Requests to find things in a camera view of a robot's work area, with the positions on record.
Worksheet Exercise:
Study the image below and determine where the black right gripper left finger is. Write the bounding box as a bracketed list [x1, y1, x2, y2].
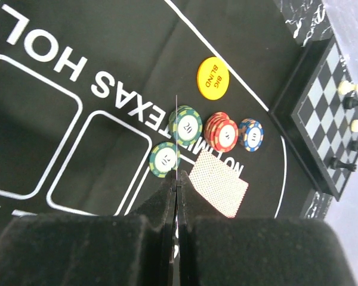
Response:
[0, 171, 175, 285]

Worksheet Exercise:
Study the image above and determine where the black white chess board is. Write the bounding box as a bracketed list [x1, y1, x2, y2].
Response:
[269, 37, 358, 200]

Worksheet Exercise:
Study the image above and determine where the black texas holdem poker mat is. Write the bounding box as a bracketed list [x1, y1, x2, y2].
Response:
[0, 1, 311, 217]

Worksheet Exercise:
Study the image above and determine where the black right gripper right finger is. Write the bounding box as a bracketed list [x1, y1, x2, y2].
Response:
[178, 171, 356, 285]

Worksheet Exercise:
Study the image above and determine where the white chess piece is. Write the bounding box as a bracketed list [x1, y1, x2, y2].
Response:
[338, 80, 358, 95]

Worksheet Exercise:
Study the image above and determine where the yellow dealer button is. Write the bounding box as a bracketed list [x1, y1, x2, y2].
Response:
[196, 57, 230, 101]

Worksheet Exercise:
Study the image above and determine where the black chess piece on board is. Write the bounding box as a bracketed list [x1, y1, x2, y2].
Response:
[329, 157, 357, 172]

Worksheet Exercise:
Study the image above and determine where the red backed card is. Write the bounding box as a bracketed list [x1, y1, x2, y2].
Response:
[175, 94, 180, 286]
[189, 151, 249, 218]

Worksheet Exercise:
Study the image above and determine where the green poker chip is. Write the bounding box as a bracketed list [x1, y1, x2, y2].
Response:
[149, 141, 180, 178]
[168, 105, 203, 146]

